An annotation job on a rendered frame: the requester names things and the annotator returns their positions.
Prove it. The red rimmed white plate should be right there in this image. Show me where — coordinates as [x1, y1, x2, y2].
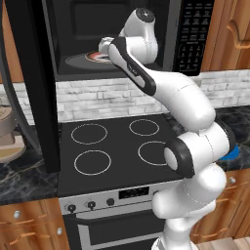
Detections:
[84, 51, 112, 64]

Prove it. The wooden wall cupboard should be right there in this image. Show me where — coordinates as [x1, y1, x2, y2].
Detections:
[0, 0, 25, 84]

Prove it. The wooden base cupboard front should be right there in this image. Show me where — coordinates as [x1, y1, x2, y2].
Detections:
[189, 167, 250, 244]
[0, 196, 71, 250]

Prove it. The grey microwave door handle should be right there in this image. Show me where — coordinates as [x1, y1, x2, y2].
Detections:
[0, 19, 36, 127]

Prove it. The dark round microwave turntable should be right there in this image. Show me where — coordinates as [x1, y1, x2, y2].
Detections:
[64, 52, 129, 71]

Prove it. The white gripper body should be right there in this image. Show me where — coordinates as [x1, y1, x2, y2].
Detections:
[98, 35, 115, 56]

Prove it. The black microwave door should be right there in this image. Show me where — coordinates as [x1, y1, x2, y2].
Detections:
[4, 0, 62, 174]

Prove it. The black oven door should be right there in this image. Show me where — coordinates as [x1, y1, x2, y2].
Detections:
[62, 208, 170, 250]

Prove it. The wooden curved cupboard handle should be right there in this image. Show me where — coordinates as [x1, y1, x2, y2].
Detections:
[227, 19, 250, 51]

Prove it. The black hob with rings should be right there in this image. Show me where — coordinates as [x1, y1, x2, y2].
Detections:
[57, 111, 184, 198]

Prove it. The wooden wall cupboard door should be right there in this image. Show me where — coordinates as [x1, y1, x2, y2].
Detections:
[199, 0, 250, 73]

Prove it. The blue round item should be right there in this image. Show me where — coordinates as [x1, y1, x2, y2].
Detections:
[218, 145, 240, 162]

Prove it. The steel oven control panel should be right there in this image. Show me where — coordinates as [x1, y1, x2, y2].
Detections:
[58, 180, 184, 217]

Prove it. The black microwave oven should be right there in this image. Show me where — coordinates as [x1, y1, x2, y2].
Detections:
[4, 0, 216, 82]

